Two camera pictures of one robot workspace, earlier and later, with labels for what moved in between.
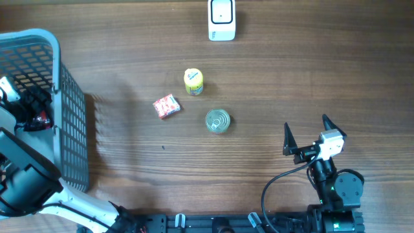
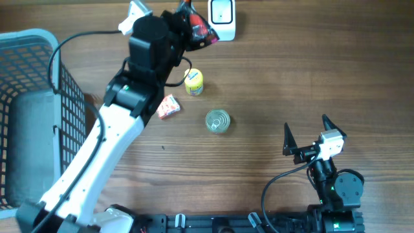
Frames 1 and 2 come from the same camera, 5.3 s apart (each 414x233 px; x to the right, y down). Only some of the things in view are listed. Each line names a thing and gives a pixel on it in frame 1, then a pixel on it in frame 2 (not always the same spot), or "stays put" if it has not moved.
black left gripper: x=35 y=105 to x=182 y=29
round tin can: x=218 y=120 stays put
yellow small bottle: x=193 y=80 stays put
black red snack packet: x=41 y=122 to x=202 y=34
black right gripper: x=291 y=147 stays put
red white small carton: x=166 y=105 stays put
